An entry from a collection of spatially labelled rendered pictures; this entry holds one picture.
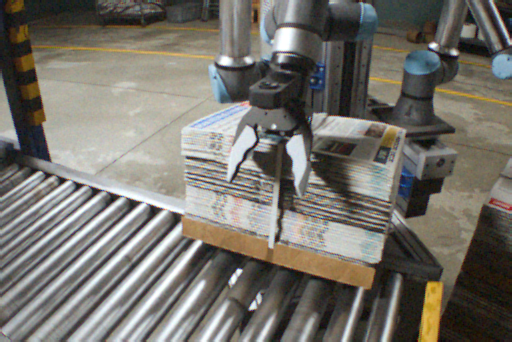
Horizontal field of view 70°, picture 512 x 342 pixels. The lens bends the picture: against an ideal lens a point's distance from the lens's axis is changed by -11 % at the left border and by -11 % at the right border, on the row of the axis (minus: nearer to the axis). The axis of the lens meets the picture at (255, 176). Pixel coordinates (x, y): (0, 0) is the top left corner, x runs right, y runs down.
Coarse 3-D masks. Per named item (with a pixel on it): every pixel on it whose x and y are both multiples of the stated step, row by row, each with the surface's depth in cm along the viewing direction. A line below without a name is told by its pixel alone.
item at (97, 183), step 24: (48, 168) 111; (96, 192) 103; (120, 192) 100; (144, 192) 100; (384, 264) 78; (408, 264) 78; (432, 264) 77; (336, 288) 85; (408, 288) 77; (408, 312) 80
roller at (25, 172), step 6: (24, 168) 111; (18, 174) 108; (24, 174) 109; (30, 174) 111; (6, 180) 105; (12, 180) 106; (18, 180) 107; (0, 186) 103; (6, 186) 104; (12, 186) 105; (0, 192) 102
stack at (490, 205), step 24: (504, 192) 95; (480, 216) 93; (504, 216) 88; (480, 240) 95; (504, 240) 90; (480, 264) 98; (504, 264) 93; (456, 288) 105; (480, 288) 100; (456, 312) 108; (480, 312) 102; (504, 312) 96; (456, 336) 112; (504, 336) 99
